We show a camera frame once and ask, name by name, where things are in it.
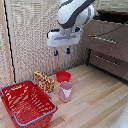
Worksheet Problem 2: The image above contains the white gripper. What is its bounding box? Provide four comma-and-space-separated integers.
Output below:
46, 28, 82, 57

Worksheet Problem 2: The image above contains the cereal snack bar box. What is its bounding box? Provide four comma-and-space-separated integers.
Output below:
33, 70, 56, 98

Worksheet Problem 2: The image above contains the brown wooden drawer cabinet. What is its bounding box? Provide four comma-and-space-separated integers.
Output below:
81, 9, 128, 82

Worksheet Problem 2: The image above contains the red plastic bowl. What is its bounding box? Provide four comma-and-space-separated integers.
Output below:
55, 70, 72, 84

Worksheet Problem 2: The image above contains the pink plastic cup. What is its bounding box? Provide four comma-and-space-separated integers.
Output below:
58, 81, 74, 103

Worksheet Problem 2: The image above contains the red plastic shopping basket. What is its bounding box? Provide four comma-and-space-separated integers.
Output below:
0, 79, 59, 128

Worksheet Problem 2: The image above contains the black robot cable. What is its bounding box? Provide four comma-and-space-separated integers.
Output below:
81, 20, 128, 38

